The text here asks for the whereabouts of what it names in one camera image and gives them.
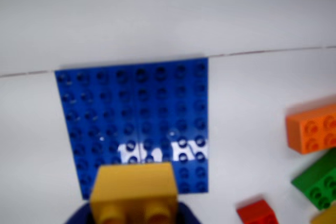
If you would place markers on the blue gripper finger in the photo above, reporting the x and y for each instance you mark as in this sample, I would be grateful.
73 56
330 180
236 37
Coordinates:
78 216
187 214

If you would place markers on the yellow 2x2 block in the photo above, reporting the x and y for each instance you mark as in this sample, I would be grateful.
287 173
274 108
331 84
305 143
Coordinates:
134 184

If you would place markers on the red 2x2 block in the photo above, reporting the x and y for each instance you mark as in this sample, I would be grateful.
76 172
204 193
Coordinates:
256 212

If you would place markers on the green 2x4 block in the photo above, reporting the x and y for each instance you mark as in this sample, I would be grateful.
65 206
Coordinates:
315 182

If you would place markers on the yellow 2x4 block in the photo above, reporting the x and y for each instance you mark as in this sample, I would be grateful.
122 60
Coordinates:
325 217

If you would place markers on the orange 2x4 block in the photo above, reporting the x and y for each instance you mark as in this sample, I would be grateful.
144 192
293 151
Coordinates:
309 129

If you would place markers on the blue 8x8 base plate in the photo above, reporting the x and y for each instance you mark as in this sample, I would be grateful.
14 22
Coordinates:
126 108

